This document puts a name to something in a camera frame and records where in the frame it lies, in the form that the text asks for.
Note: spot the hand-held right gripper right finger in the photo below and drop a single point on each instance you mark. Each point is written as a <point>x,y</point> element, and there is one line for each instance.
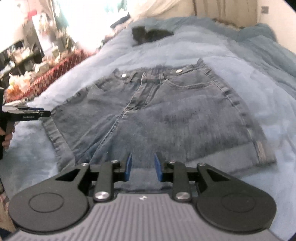
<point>158,169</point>

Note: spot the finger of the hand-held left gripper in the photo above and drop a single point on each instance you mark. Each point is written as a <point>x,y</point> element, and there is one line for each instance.
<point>25,108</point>
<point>34,115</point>

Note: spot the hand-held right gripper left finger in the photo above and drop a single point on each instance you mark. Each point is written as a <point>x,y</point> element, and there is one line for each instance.
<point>128,169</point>

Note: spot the blue denim shorts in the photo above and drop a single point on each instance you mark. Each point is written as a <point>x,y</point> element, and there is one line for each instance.
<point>161,115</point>

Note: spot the person's left hand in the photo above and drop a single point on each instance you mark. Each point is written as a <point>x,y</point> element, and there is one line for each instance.
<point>7,139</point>

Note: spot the table with red patterned cloth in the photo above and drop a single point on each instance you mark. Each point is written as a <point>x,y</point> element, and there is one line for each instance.
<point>46,76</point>

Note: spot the refrigerator with magnets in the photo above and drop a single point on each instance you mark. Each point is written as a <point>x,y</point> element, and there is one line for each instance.
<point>37,32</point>

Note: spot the green patterned curtain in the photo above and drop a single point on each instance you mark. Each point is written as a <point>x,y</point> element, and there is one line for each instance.
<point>62,14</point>

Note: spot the dark pillow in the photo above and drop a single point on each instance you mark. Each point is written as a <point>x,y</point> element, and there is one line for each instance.
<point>120,23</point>

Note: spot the blue fleece blanket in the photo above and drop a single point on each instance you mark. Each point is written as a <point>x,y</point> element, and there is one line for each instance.
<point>254,81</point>

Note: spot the white sheer curtain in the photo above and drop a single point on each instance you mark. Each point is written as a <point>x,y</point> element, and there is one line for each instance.
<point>159,8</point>

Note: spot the beige curtain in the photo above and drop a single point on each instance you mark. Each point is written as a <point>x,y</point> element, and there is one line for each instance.
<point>231,9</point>

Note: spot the grey wall socket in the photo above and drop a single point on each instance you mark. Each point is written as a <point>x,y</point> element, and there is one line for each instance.
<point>265,9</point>

